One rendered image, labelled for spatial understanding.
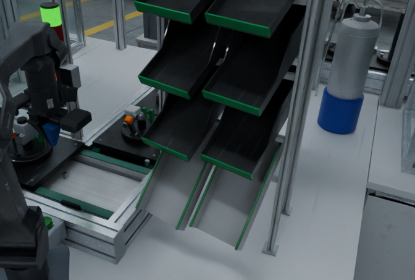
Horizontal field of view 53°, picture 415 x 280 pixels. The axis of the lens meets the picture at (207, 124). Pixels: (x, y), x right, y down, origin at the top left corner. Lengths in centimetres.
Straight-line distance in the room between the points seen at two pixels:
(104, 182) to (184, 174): 33
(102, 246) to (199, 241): 27
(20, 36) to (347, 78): 118
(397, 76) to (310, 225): 92
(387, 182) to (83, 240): 100
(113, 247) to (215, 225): 27
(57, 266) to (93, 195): 40
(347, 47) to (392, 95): 50
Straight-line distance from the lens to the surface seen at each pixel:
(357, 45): 161
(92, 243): 118
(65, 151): 141
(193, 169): 108
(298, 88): 92
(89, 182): 135
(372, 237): 171
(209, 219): 107
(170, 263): 118
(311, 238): 129
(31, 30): 84
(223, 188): 107
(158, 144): 97
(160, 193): 111
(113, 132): 147
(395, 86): 202
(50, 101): 91
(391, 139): 182
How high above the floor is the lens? 177
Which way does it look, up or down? 32 degrees down
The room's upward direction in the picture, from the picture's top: 3 degrees clockwise
